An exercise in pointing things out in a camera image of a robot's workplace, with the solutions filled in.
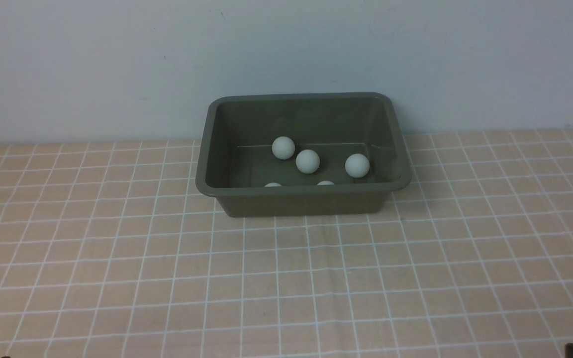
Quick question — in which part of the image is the orange checkered tablecloth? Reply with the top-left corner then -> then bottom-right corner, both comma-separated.
0,129 -> 573,358

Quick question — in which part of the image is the olive green plastic bin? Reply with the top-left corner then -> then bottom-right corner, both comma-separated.
195,91 -> 412,217

